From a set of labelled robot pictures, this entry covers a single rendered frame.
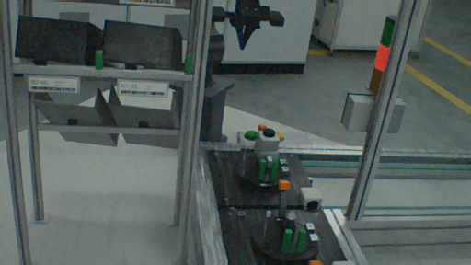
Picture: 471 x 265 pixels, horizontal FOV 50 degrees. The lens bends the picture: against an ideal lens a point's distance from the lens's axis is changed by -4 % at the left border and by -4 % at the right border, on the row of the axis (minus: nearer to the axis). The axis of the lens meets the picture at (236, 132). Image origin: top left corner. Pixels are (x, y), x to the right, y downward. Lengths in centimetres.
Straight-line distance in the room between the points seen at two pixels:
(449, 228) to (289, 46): 343
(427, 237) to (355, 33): 432
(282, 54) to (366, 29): 127
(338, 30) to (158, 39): 451
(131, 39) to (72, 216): 52
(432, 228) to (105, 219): 79
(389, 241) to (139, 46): 74
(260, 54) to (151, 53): 362
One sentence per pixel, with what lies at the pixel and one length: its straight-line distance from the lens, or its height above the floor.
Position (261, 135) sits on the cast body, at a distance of 121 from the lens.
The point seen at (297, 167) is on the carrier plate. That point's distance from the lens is 134.
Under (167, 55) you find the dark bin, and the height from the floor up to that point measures 133.
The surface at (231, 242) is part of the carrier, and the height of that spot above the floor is 97.
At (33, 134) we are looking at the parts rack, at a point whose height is 109.
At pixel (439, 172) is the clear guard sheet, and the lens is 125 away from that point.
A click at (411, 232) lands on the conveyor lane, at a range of 131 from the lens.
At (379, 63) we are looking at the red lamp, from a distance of 108.
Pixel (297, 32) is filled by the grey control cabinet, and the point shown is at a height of 40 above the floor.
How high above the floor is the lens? 164
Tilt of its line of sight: 27 degrees down
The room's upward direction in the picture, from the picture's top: 8 degrees clockwise
